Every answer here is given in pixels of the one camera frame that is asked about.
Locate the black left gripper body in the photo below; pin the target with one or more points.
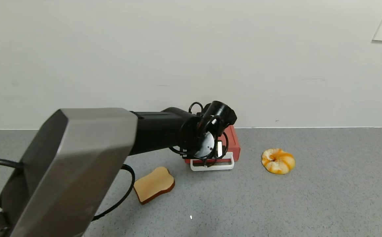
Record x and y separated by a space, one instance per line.
220 148

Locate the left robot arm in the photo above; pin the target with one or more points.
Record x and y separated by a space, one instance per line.
79 158

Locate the red drawer case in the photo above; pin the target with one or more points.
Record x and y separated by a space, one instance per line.
233 141

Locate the orange white bagel roll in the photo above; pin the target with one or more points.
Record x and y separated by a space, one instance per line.
279 161

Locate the toast bread slice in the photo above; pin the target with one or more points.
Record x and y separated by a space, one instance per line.
153 184

